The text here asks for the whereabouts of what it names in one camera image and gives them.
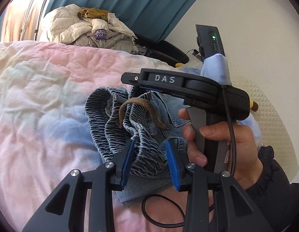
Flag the beige hanging garment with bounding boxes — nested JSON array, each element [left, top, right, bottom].
[[1, 0, 45, 42]]

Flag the pale blue pillow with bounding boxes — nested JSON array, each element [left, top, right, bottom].
[[181, 61, 264, 151]]

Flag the person's right hand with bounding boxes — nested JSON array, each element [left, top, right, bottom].
[[178, 107, 264, 190]]

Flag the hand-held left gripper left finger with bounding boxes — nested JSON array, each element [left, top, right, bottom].
[[22, 139, 135, 232]]

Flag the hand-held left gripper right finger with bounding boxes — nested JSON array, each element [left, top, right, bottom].
[[165, 139, 273, 232]]

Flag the black garment steamer stand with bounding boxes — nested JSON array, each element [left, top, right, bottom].
[[19, 0, 56, 41]]

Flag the cream quilted headboard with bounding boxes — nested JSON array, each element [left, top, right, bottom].
[[227, 76, 299, 177]]

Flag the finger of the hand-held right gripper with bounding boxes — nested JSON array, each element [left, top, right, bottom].
[[120, 68, 189, 95]]

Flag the cream down jacket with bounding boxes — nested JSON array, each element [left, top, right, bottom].
[[40, 3, 93, 46]]

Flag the black sofa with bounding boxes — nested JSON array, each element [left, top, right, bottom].
[[134, 32, 189, 65]]

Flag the mustard yellow garment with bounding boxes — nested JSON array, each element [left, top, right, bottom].
[[78, 8, 109, 21]]

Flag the blue denim elastic-waist pants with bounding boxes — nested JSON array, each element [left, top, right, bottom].
[[85, 87, 192, 209]]

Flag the wall socket with charger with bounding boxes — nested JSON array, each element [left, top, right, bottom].
[[185, 49, 202, 59]]

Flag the black braided cable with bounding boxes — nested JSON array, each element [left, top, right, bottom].
[[142, 86, 237, 228]]

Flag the person's right forearm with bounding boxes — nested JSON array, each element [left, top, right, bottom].
[[245, 147, 299, 232]]

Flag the pastel tie-dye blanket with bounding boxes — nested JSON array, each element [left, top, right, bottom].
[[0, 41, 237, 232]]

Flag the wide blue curtain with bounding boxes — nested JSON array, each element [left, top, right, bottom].
[[47, 0, 213, 42]]

